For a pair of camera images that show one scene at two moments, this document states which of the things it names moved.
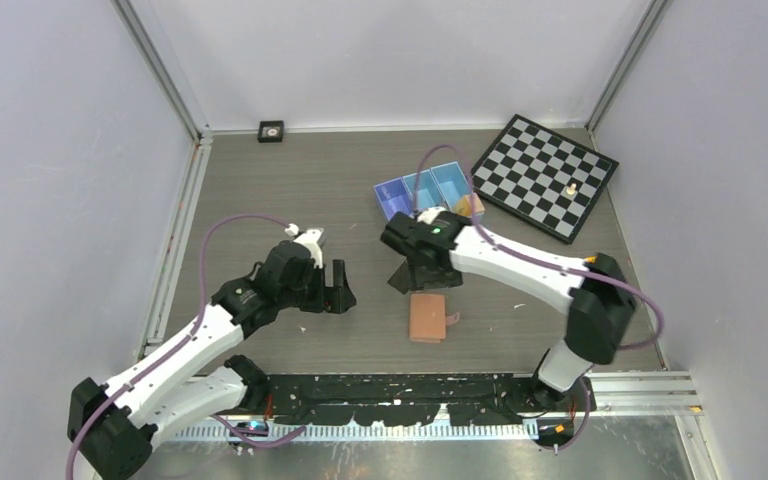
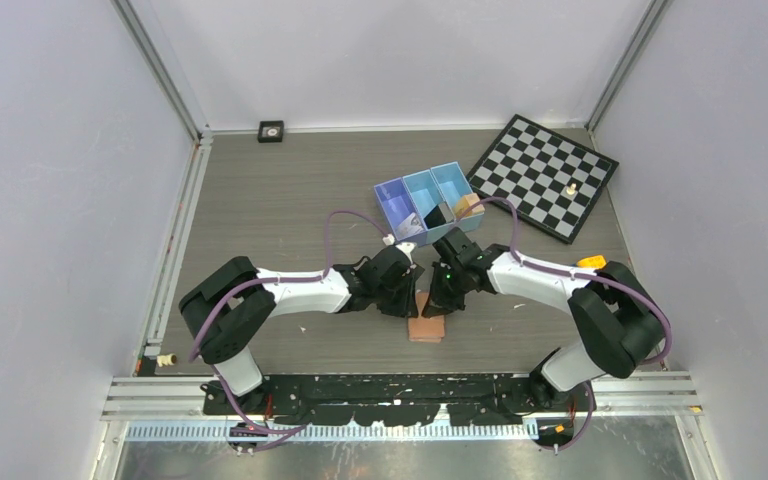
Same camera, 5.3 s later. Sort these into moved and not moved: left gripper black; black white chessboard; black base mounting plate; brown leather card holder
Moved: left gripper black
Not moved: black white chessboard; black base mounting plate; brown leather card holder
